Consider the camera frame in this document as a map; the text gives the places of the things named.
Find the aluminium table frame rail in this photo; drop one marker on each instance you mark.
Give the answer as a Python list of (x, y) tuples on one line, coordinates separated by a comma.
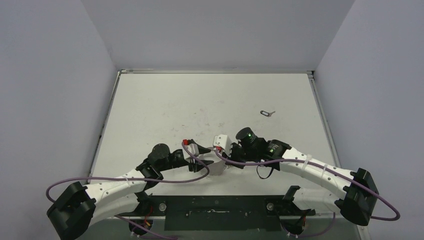
[(326, 132)]

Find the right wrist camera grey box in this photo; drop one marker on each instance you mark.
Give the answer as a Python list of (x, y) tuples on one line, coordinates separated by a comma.
[(223, 144)]

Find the grey key holder with rings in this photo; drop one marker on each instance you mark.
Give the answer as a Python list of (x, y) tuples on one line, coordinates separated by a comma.
[(218, 166)]

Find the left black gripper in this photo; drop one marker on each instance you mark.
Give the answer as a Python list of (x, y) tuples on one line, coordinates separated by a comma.
[(196, 166)]

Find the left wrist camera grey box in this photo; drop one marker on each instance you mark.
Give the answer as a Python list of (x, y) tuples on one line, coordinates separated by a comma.
[(189, 149)]

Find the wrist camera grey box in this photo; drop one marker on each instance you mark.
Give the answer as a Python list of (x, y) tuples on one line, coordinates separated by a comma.
[(189, 149), (223, 144)]

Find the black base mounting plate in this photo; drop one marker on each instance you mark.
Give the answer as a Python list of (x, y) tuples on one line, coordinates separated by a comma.
[(220, 212)]

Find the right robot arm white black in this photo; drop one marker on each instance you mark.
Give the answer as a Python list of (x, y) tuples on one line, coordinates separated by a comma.
[(353, 194)]

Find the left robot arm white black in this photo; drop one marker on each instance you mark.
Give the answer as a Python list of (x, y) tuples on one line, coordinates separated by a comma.
[(76, 206)]

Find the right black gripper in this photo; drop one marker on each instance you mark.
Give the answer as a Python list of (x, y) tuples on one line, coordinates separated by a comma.
[(234, 154)]

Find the far key with black tag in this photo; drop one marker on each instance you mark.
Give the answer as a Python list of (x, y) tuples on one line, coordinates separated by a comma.
[(266, 113)]

